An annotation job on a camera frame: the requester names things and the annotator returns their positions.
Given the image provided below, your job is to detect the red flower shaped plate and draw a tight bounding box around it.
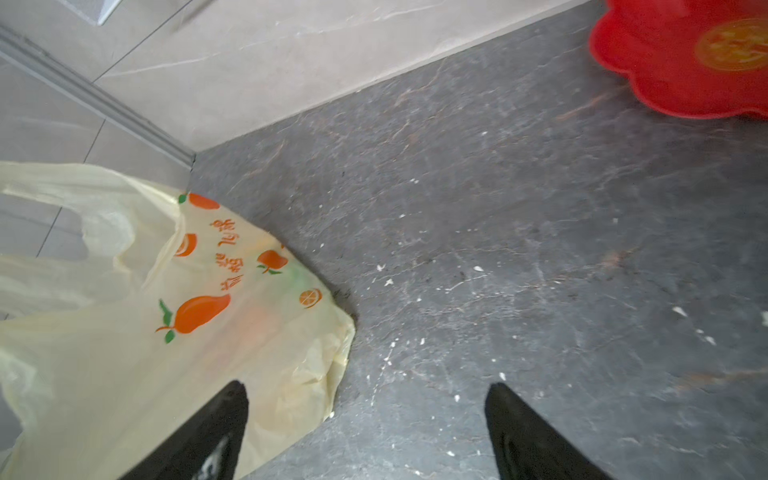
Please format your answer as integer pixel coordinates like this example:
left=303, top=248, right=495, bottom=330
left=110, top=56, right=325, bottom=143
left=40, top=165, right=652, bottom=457
left=589, top=1, right=767, bottom=119

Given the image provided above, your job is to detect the yellow plastic bag fruit print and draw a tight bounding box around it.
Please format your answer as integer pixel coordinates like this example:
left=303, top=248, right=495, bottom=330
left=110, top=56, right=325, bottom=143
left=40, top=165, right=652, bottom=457
left=1, top=162, right=355, bottom=479

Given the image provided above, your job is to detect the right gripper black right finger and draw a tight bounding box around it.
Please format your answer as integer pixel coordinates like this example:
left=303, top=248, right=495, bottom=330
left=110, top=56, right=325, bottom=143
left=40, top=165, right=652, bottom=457
left=484, top=382, right=611, bottom=480

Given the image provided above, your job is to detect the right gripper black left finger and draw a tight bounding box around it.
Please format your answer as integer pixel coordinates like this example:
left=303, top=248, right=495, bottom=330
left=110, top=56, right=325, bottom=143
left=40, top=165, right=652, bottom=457
left=122, top=381, right=249, bottom=480

